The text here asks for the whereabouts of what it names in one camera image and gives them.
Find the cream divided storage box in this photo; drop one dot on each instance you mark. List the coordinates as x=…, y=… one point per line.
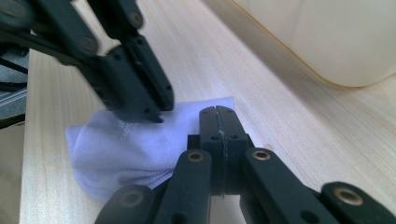
x=336, y=37

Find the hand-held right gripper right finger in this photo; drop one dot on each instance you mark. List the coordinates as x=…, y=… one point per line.
x=233, y=130

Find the light purple sock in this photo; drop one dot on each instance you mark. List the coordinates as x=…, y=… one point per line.
x=124, y=152

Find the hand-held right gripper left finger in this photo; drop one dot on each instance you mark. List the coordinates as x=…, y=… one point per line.
x=211, y=130

